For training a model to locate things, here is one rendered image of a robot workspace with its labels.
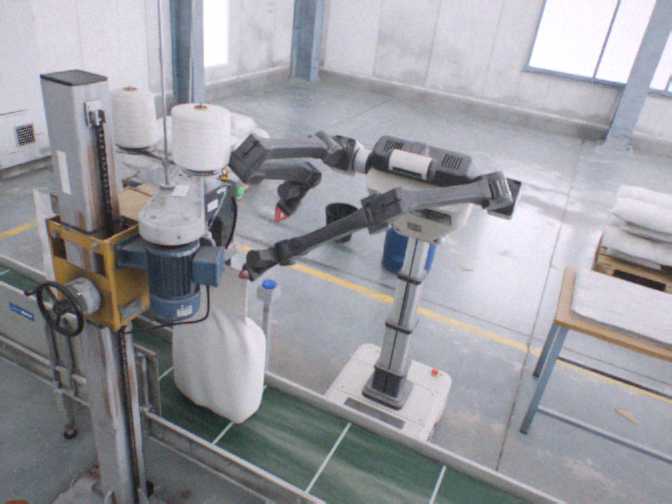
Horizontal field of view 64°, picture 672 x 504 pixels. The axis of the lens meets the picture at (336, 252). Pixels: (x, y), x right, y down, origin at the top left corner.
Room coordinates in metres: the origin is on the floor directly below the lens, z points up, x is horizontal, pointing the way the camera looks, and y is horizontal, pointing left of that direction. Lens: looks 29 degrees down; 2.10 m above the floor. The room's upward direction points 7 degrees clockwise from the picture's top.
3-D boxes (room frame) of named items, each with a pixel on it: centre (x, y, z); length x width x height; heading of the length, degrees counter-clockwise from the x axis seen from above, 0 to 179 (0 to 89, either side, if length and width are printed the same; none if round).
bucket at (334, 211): (4.08, -0.01, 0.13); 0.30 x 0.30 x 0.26
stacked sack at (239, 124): (5.15, 1.31, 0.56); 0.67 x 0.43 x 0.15; 68
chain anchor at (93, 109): (1.34, 0.66, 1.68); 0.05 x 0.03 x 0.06; 158
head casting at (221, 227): (1.79, 0.59, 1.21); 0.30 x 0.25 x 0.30; 68
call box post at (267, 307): (1.92, 0.27, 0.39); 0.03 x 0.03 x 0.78; 68
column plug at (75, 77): (1.37, 0.72, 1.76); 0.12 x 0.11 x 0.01; 158
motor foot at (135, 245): (1.34, 0.57, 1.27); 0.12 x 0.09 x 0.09; 158
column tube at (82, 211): (1.37, 0.72, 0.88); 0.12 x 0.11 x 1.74; 158
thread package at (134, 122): (1.58, 0.67, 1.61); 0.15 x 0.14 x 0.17; 68
